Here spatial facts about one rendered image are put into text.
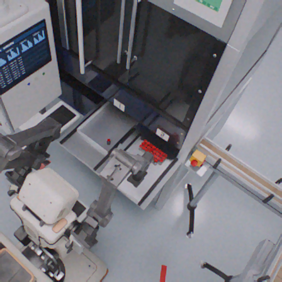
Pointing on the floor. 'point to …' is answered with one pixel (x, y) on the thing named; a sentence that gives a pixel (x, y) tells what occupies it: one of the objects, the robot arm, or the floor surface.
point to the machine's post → (217, 85)
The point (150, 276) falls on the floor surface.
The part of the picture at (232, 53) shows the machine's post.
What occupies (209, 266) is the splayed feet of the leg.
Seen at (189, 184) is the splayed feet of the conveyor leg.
